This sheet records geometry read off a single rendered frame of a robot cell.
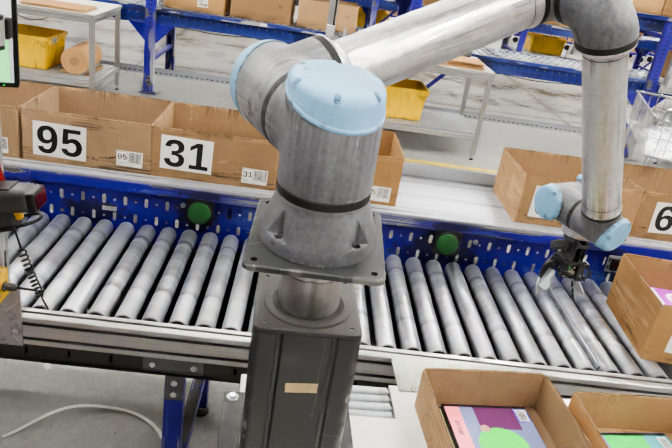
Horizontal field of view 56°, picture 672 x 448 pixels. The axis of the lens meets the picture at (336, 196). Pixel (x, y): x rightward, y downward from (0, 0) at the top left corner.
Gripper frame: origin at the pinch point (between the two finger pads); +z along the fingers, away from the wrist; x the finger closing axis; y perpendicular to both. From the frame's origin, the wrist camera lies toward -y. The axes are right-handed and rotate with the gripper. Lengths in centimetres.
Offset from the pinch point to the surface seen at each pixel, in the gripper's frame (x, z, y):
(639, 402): 1.0, -3.0, 49.0
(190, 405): -102, 56, -2
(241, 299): -88, 5, 14
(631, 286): 19.4, -6.9, 3.1
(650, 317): 18.2, -6.0, 17.5
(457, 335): -31.4, 5.3, 19.0
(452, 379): -40, -2, 47
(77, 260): -134, 5, 4
